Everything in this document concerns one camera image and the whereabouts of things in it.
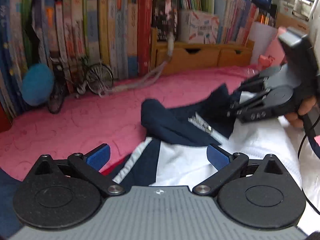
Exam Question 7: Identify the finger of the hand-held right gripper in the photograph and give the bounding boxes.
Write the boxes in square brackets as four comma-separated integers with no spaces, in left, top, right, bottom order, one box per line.
[226,92,275,124]
[232,66,278,103]

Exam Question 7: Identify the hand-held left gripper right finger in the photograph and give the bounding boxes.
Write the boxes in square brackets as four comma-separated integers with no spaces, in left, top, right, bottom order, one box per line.
[192,144,285,197]

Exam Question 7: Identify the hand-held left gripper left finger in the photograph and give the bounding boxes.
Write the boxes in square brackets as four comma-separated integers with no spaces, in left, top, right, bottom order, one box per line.
[30,144,125,197]

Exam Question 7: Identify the navy and white jacket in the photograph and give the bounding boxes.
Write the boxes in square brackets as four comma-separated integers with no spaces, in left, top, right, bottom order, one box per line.
[100,82,320,233]

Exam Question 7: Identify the person's right hand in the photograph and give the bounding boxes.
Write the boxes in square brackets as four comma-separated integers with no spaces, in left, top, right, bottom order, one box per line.
[285,96,317,128]

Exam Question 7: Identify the pink toy house case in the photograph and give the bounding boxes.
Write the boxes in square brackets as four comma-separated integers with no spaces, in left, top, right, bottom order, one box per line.
[259,26,288,67]

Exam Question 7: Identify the cardboard box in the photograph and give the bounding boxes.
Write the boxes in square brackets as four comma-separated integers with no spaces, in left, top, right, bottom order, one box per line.
[275,12,310,30]

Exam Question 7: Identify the pink printed blanket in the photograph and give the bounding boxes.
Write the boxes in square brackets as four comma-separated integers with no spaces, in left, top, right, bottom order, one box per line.
[0,64,320,183]

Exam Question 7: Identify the wooden drawer organizer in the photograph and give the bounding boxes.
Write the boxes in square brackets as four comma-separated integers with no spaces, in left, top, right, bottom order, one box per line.
[150,27,255,75]

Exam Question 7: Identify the row of red-spined books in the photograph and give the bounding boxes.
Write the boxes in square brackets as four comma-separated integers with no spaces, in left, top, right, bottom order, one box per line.
[214,0,260,45]

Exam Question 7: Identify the black model bicycle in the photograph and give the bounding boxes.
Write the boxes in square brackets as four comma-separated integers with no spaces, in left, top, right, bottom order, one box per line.
[47,55,114,114]

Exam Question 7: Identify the white printed carton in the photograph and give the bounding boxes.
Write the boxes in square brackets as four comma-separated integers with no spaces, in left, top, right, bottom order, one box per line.
[179,10,220,44]

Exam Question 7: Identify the blue plush ball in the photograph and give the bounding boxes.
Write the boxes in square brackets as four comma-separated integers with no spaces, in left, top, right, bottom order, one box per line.
[21,64,55,107]

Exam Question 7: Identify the smartphone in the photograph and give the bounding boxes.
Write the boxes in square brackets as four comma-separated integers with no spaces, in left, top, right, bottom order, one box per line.
[151,0,179,42]

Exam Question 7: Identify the long row of tall books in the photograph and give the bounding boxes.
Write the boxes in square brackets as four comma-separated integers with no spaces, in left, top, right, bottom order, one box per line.
[0,0,153,125]

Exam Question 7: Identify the black cable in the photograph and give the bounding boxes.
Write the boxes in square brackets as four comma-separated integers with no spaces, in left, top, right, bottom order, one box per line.
[297,114,320,215]

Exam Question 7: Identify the white charging cable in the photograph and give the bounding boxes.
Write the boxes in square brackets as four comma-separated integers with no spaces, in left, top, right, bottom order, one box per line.
[99,31,175,98]

